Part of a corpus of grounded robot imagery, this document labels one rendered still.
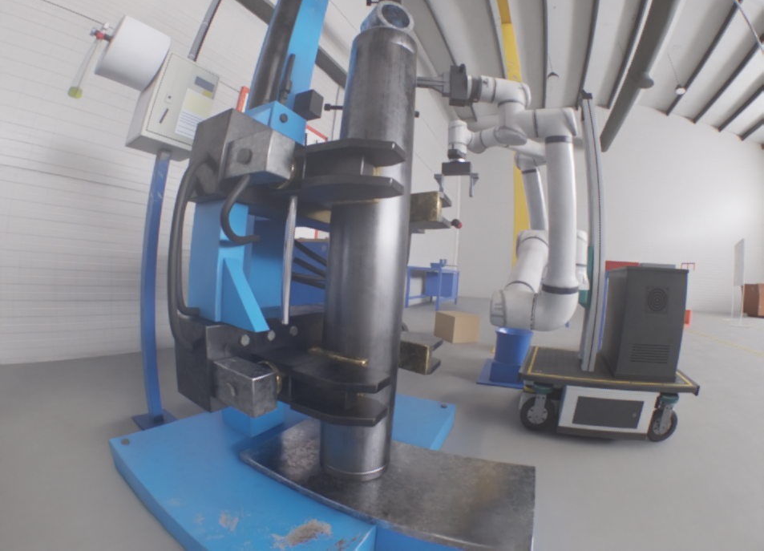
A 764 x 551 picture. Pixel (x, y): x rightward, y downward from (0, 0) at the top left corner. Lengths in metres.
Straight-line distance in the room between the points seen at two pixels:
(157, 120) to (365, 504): 1.45
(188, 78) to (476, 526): 1.80
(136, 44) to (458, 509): 1.81
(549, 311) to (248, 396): 0.80
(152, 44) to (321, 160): 0.97
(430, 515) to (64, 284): 2.31
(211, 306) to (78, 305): 1.80
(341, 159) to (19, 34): 2.49
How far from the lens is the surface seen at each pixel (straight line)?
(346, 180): 0.60
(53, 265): 2.39
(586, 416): 1.59
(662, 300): 1.62
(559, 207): 0.93
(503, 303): 0.98
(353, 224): 0.77
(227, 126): 0.73
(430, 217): 0.96
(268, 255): 1.09
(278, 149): 0.63
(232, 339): 0.74
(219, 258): 0.71
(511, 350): 2.30
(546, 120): 0.97
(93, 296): 2.46
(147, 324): 1.41
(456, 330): 3.52
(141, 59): 1.42
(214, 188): 0.69
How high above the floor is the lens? 0.75
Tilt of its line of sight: 1 degrees up
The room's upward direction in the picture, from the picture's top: 4 degrees clockwise
